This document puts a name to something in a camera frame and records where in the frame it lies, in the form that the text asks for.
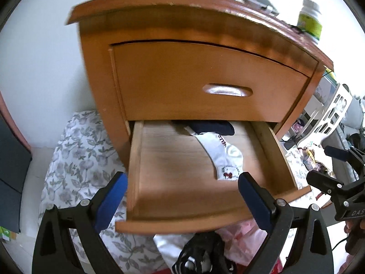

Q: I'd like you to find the red floral blanket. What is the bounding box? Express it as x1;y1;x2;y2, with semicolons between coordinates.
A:
153;256;286;274

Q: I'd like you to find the green white bottle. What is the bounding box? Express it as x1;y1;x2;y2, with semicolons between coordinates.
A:
297;0;322;44

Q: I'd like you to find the wooden nightstand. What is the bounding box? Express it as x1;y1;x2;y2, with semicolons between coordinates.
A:
68;0;334;164

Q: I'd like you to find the wooden drawer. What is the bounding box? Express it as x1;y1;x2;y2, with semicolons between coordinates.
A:
115;121;310;235
114;42;307;122

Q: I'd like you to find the white perforated basket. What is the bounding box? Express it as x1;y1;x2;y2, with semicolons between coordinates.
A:
296;84;353;141

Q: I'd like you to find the white printed sock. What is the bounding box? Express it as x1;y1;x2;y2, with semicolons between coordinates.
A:
190;132;244;181

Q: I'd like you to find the black cable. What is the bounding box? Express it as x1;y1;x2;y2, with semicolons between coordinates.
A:
330;237;350;252

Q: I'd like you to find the pink white cloth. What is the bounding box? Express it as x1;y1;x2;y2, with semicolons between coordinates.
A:
153;219;267;273

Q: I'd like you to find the grey floral bedsheet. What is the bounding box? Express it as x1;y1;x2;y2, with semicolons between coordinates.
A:
38;111;167;273

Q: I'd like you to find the dark navy sock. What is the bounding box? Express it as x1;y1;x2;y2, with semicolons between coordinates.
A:
171;120;235;136

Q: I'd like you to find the person's right hand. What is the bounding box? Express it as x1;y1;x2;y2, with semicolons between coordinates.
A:
344;219;365;234

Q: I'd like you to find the dark blue cabinet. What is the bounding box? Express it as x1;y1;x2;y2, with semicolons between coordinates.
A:
0;118;32;233

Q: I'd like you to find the black striped garment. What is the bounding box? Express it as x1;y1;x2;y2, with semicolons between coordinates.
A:
172;231;237;274

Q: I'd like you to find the colourful clutter pile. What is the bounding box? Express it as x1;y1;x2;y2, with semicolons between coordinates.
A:
298;145;334;176

